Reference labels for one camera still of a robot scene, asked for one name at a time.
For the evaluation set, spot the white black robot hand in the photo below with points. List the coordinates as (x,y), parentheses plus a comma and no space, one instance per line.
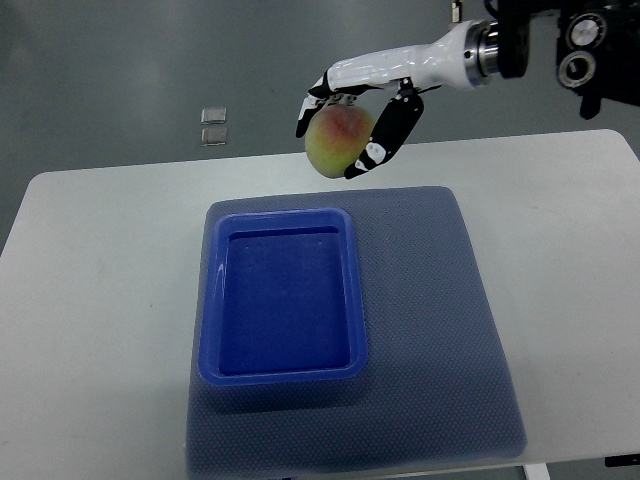
(389,84)

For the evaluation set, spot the yellow red peach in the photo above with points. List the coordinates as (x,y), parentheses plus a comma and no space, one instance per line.
(336,137)

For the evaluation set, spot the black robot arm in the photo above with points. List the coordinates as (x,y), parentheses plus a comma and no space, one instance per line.
(597,47)

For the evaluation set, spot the upper metal floor plate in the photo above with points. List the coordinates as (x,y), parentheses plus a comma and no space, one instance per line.
(213,115)

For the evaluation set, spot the blue plastic tray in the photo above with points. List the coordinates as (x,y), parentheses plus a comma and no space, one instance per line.
(283,300)

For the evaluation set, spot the grey blue mat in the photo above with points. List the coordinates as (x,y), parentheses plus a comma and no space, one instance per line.
(436,387)

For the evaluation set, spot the white table leg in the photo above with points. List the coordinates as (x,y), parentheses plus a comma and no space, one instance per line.
(537,471)

